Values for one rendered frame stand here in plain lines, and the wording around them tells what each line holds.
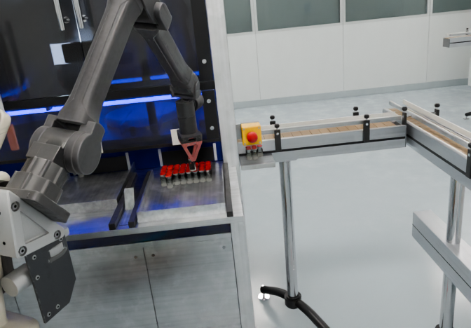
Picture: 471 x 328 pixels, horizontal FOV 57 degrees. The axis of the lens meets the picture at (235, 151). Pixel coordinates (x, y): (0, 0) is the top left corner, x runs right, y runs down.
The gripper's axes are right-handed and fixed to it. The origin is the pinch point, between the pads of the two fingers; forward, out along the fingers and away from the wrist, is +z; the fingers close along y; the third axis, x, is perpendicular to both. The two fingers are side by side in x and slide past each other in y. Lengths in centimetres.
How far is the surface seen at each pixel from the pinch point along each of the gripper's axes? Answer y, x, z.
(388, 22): 396, -367, 14
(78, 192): 17.1, 39.1, 10.7
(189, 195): -5.3, 3.7, 10.6
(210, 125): 14.0, -10.6, -5.4
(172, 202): -7.9, 9.7, 10.4
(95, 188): 17.9, 33.3, 10.7
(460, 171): -32, -80, 11
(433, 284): 15, -117, 101
